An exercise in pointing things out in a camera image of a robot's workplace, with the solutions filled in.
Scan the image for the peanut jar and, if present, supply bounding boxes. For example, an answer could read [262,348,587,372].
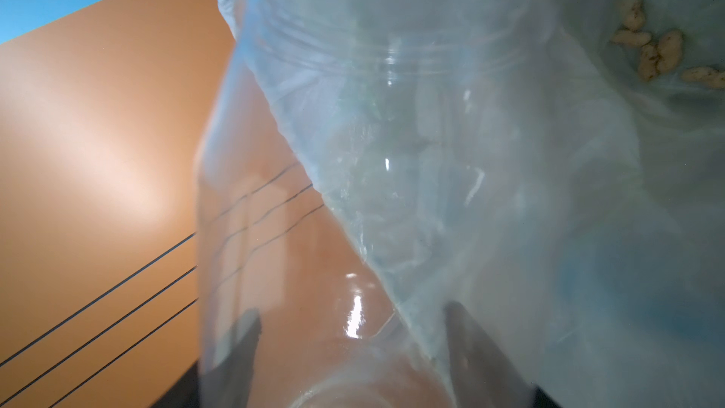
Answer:
[197,0,566,407]

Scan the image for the peanuts in bin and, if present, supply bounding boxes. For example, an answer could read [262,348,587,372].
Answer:
[609,0,724,91]

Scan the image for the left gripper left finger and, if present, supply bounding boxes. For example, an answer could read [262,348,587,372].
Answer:
[151,309,262,408]

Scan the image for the translucent green bin liner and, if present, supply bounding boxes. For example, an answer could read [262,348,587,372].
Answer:
[194,0,725,408]

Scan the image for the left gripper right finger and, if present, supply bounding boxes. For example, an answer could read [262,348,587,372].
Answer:
[444,301,559,408]

